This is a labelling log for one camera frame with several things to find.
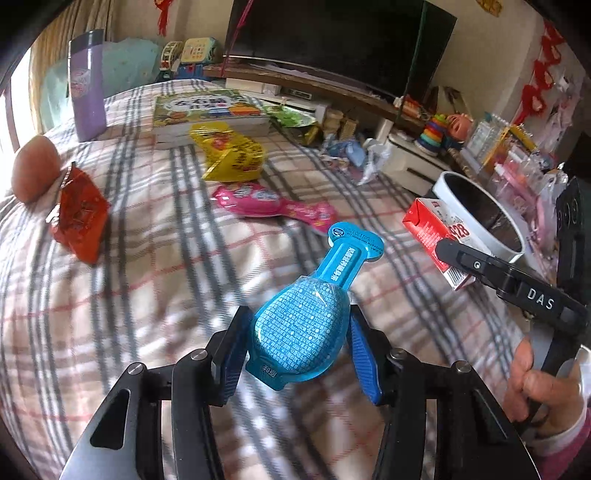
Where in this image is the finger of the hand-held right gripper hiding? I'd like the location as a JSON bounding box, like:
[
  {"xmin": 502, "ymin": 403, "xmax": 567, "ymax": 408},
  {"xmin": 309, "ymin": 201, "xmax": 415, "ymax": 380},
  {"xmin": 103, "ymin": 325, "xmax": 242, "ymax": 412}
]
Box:
[{"xmin": 436, "ymin": 239, "xmax": 519, "ymax": 295}]

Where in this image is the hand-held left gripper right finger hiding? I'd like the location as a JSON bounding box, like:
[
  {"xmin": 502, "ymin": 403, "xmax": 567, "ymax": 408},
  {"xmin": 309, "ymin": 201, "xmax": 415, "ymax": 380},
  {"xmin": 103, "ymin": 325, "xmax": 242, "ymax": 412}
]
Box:
[{"xmin": 348, "ymin": 314, "xmax": 532, "ymax": 480}]

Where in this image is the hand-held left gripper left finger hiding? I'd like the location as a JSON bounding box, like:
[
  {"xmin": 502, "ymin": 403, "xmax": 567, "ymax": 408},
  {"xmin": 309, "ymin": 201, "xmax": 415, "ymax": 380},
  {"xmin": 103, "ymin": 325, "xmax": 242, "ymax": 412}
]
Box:
[{"xmin": 62, "ymin": 305, "xmax": 254, "ymax": 480}]

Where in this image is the red milk carton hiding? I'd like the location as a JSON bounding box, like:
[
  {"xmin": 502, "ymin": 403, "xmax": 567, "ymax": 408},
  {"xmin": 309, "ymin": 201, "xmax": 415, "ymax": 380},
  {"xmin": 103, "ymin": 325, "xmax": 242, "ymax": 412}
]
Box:
[{"xmin": 402, "ymin": 198, "xmax": 476, "ymax": 291}]

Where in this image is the white rimmed trash bin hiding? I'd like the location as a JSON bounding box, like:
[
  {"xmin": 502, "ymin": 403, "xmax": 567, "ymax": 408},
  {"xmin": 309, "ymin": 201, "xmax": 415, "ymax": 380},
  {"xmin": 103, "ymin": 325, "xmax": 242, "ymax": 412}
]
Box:
[{"xmin": 431, "ymin": 171, "xmax": 527, "ymax": 265}]

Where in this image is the blue blister package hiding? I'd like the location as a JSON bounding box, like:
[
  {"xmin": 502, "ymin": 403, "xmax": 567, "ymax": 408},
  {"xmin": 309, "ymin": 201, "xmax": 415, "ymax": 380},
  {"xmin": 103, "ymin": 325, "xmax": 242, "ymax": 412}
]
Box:
[{"xmin": 245, "ymin": 223, "xmax": 385, "ymax": 393}]

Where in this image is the white blue wrapper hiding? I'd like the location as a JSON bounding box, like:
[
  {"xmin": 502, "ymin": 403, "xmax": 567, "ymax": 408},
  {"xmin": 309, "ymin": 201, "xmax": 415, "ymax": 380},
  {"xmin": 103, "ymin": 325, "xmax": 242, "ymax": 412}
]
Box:
[{"xmin": 322, "ymin": 137, "xmax": 393, "ymax": 185}]

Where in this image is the pink blister package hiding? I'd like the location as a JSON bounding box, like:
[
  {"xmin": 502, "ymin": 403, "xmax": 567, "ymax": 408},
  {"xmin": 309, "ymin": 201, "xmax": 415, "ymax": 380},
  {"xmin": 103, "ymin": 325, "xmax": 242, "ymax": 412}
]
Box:
[{"xmin": 211, "ymin": 182, "xmax": 338, "ymax": 237}]

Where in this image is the orange red snack packet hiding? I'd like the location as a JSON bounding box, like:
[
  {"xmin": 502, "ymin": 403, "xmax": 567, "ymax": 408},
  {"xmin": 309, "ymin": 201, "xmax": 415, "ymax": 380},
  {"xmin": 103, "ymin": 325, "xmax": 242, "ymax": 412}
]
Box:
[{"xmin": 48, "ymin": 162, "xmax": 112, "ymax": 265}]

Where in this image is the yellow snack bag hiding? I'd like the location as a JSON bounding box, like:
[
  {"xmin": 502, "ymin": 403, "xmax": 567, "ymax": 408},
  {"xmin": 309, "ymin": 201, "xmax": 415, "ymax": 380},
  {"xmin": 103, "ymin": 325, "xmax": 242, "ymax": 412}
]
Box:
[{"xmin": 189, "ymin": 122, "xmax": 267, "ymax": 182}]

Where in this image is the person's right forearm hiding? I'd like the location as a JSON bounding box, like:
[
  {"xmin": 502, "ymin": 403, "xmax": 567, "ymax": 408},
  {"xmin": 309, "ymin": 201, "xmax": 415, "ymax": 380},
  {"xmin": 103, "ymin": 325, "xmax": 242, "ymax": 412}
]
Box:
[{"xmin": 524, "ymin": 408, "xmax": 591, "ymax": 480}]

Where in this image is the person's right hand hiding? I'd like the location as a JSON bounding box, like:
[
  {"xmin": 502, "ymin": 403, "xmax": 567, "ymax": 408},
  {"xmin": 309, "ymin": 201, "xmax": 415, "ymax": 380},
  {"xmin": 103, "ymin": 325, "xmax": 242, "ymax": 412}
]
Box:
[{"xmin": 505, "ymin": 338, "xmax": 591, "ymax": 437}]

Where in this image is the plaid blanket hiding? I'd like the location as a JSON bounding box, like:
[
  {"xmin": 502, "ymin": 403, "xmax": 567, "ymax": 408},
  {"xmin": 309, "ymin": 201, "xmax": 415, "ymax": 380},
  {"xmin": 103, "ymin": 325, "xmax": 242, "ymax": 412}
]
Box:
[{"xmin": 0, "ymin": 78, "xmax": 532, "ymax": 480}]

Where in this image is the white TV cabinet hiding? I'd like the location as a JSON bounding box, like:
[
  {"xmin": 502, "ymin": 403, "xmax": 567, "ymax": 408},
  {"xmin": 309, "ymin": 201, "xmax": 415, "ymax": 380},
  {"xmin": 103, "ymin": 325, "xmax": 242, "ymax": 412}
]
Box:
[{"xmin": 226, "ymin": 76, "xmax": 462, "ymax": 199}]

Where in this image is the yellow toy box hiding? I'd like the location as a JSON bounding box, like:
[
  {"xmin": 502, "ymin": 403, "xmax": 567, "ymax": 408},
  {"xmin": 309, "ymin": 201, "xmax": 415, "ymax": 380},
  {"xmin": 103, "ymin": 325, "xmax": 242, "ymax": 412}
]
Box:
[{"xmin": 501, "ymin": 124, "xmax": 541, "ymax": 155}]

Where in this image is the green crumpled wrapper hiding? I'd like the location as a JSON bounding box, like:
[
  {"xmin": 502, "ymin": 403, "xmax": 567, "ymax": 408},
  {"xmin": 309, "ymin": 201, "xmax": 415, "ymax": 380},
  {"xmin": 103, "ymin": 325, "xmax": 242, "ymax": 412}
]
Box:
[{"xmin": 267, "ymin": 105, "xmax": 320, "ymax": 146}]

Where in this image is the brown marble TV riser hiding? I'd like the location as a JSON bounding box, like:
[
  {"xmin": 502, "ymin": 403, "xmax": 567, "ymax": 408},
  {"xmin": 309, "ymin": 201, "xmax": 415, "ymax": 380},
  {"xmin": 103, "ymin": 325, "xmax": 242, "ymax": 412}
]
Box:
[{"xmin": 203, "ymin": 65, "xmax": 432, "ymax": 134}]

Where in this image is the green children's book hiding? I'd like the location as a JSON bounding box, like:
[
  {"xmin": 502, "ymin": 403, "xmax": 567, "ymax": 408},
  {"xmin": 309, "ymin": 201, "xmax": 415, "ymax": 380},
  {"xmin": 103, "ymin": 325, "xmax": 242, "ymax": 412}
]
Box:
[{"xmin": 151, "ymin": 92, "xmax": 271, "ymax": 145}]

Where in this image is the black flat television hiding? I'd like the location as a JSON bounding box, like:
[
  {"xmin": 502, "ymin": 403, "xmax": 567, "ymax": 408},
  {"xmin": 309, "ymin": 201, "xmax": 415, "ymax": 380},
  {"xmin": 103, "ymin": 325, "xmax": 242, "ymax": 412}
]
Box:
[{"xmin": 222, "ymin": 0, "xmax": 458, "ymax": 100}]

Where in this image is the red apple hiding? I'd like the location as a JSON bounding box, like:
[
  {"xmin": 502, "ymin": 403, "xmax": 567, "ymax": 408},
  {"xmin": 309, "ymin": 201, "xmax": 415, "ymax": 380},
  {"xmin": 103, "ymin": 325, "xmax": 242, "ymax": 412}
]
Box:
[{"xmin": 11, "ymin": 137, "xmax": 61, "ymax": 203}]

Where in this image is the white set-top box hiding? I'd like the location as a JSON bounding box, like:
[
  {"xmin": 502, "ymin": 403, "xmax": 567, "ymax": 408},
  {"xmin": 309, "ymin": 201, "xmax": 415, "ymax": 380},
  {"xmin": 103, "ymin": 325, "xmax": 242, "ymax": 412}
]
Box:
[{"xmin": 226, "ymin": 78, "xmax": 282, "ymax": 95}]

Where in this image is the purple thermos bottle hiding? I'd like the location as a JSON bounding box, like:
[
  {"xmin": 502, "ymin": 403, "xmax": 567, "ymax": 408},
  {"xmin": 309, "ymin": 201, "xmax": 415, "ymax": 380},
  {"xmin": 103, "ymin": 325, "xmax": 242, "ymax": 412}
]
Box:
[{"xmin": 68, "ymin": 29, "xmax": 108, "ymax": 143}]

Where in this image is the ferris wheel toy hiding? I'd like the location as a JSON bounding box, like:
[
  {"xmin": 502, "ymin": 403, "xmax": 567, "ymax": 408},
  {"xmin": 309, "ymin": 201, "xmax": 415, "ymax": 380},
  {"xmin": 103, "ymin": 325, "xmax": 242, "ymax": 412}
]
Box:
[{"xmin": 159, "ymin": 41, "xmax": 183, "ymax": 72}]

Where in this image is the teal activity cube toy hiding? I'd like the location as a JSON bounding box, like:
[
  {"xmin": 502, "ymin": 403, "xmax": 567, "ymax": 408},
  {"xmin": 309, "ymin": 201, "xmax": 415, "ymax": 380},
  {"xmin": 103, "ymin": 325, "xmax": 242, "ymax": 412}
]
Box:
[{"xmin": 180, "ymin": 38, "xmax": 222, "ymax": 65}]

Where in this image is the teal floral cover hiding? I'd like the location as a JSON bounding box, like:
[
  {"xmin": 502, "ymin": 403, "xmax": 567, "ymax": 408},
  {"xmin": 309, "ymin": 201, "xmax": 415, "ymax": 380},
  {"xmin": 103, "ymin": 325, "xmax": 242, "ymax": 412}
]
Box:
[{"xmin": 39, "ymin": 39, "xmax": 174, "ymax": 134}]

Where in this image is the beige patterned curtain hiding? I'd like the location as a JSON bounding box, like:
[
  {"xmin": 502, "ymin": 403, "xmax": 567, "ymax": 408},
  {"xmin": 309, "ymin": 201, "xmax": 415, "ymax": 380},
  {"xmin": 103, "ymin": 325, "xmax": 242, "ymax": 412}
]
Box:
[{"xmin": 28, "ymin": 0, "xmax": 118, "ymax": 79}]

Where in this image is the rainbow stacking ring toy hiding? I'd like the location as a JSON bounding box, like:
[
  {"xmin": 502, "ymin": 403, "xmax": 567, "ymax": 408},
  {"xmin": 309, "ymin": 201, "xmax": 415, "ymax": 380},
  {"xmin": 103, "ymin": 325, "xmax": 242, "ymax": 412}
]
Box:
[{"xmin": 418, "ymin": 114, "xmax": 455, "ymax": 155}]

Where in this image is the green strap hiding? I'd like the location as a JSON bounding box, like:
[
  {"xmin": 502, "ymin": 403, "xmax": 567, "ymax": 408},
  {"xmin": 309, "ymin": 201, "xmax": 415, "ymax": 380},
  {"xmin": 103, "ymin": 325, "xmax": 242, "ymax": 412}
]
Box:
[{"xmin": 394, "ymin": 0, "xmax": 428, "ymax": 125}]

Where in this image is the pink strap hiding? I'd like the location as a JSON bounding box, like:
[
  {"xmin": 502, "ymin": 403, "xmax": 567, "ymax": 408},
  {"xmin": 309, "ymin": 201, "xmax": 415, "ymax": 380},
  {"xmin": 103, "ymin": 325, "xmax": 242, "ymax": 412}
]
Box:
[{"xmin": 221, "ymin": 0, "xmax": 254, "ymax": 79}]

